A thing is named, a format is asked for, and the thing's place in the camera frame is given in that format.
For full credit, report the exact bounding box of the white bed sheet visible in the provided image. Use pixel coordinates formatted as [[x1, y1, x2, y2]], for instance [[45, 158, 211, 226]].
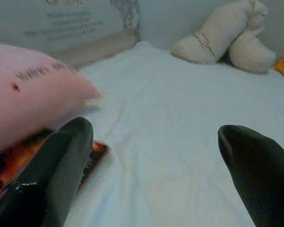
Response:
[[66, 40, 284, 227]]

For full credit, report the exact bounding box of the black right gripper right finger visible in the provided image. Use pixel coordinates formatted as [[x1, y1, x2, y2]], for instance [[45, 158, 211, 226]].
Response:
[[217, 124, 284, 227]]

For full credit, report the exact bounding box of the red black book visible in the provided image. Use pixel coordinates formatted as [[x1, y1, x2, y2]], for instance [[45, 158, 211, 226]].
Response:
[[0, 129, 112, 198]]

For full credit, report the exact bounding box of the cream plush pillow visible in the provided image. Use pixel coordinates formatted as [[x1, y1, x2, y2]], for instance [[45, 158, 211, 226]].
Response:
[[171, 0, 277, 74]]

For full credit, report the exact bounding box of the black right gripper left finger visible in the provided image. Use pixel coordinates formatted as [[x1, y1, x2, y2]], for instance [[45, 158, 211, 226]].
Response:
[[0, 116, 94, 227]]

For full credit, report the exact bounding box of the pink pillow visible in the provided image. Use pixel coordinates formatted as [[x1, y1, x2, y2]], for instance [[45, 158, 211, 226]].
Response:
[[0, 41, 103, 164]]

